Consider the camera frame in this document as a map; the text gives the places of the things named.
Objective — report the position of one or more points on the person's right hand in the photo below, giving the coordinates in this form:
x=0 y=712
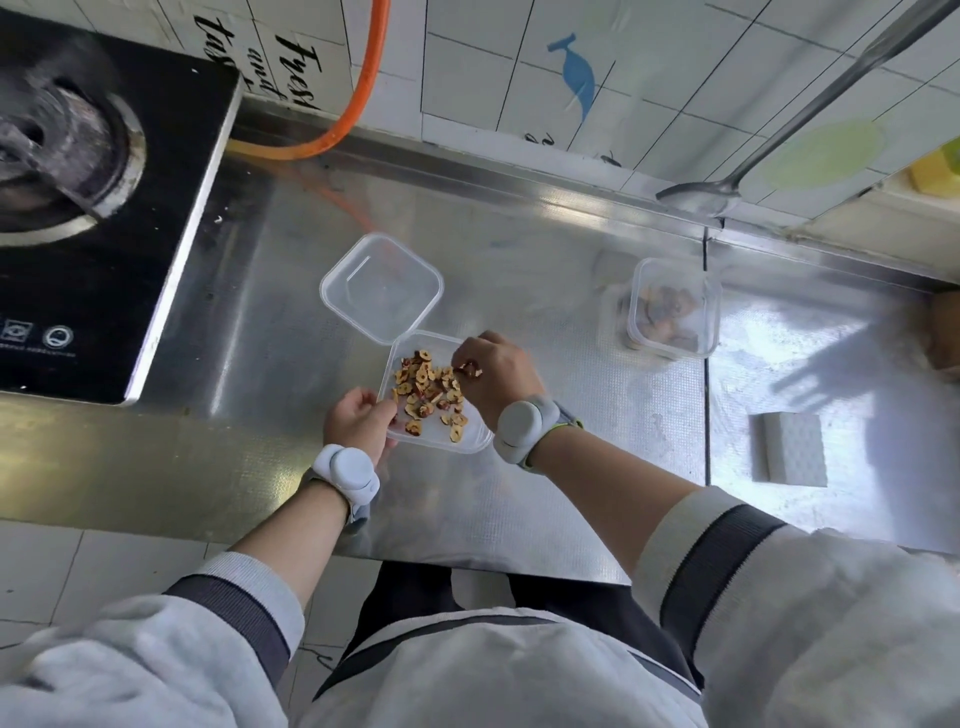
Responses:
x=499 y=373

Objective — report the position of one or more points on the person's left hand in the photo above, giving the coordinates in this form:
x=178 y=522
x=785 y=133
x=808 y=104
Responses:
x=352 y=425

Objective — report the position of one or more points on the person's right fingers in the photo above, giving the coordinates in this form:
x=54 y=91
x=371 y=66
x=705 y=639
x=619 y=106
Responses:
x=466 y=356

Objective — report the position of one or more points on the person's left thumb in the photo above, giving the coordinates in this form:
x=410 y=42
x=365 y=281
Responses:
x=385 y=412

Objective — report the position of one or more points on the clear plastic food container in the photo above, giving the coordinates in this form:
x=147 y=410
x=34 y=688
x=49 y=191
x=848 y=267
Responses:
x=435 y=390

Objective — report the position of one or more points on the person's right forearm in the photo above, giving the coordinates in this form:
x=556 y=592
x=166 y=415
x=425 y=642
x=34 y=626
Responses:
x=611 y=480

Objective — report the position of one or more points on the person's left forearm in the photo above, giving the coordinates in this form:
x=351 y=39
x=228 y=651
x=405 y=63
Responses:
x=296 y=521

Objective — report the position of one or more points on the pile of dried jujube slices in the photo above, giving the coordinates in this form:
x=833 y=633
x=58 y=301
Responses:
x=429 y=391

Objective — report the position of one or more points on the grey left wrist tracker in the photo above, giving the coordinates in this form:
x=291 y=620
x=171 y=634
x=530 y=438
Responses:
x=346 y=471

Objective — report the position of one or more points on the grey wrist tracker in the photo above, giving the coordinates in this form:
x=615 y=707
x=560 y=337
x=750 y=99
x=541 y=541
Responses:
x=529 y=429
x=346 y=471

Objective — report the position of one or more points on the grey right wrist tracker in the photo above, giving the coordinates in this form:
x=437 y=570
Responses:
x=529 y=429

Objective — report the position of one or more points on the clear plastic container lid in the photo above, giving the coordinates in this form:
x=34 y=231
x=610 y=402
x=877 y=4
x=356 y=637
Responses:
x=380 y=289

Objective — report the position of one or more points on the black trousers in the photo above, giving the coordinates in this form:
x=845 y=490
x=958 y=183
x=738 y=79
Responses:
x=480 y=600

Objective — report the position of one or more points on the small clear lidded container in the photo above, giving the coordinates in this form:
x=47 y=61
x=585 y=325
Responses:
x=673 y=307

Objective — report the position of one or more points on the grey white jacket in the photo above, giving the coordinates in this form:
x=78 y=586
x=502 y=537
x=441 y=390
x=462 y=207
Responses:
x=525 y=637

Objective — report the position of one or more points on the white sponge block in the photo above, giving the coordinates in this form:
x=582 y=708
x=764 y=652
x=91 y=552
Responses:
x=795 y=459

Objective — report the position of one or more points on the black gas stove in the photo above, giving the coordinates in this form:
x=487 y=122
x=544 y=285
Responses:
x=90 y=210

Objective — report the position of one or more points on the metal ladle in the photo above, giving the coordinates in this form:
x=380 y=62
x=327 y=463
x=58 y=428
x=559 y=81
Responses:
x=795 y=112

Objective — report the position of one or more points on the yellow green dish sponge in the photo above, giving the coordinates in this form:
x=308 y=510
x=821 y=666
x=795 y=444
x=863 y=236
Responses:
x=937 y=166

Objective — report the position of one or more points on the blue fish wall sticker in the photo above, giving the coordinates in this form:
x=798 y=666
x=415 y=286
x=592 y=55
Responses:
x=576 y=73

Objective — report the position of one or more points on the black lettering wall sticker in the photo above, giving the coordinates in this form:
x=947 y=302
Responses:
x=259 y=56

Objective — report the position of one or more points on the green round wall sticker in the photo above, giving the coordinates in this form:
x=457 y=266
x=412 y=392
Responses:
x=823 y=154

